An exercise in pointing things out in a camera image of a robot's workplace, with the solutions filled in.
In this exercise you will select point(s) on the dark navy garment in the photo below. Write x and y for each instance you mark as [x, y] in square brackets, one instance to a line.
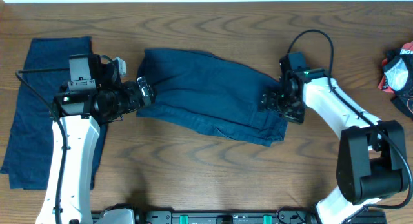
[29, 150]

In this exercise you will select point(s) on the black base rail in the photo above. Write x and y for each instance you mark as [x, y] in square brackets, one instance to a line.
[232, 217]

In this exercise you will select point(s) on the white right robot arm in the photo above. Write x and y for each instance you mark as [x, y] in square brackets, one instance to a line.
[372, 159]

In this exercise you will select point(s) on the dark blue shorts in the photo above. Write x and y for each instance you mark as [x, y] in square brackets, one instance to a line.
[210, 95]

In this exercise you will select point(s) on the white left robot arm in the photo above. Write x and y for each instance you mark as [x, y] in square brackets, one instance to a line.
[94, 96]

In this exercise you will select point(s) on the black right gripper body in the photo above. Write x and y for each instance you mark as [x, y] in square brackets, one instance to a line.
[290, 108]

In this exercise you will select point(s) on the red black clothes pile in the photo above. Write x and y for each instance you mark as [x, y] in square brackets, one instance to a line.
[397, 77]

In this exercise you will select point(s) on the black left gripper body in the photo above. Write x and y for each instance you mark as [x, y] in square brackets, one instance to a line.
[146, 92]

